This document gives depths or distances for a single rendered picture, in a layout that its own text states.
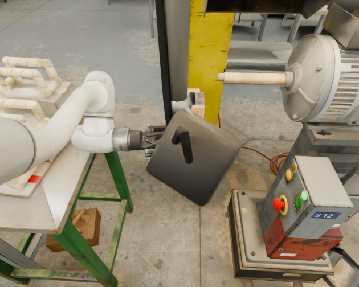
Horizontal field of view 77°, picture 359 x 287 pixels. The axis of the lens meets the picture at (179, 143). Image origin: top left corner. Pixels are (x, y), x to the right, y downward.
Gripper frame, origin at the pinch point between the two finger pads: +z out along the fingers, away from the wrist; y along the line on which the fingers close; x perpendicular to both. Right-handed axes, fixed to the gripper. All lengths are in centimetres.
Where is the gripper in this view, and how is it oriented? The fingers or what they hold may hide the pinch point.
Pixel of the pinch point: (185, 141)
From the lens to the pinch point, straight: 83.7
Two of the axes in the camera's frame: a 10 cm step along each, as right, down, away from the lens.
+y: -0.2, 7.9, -6.1
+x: 0.3, -6.1, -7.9
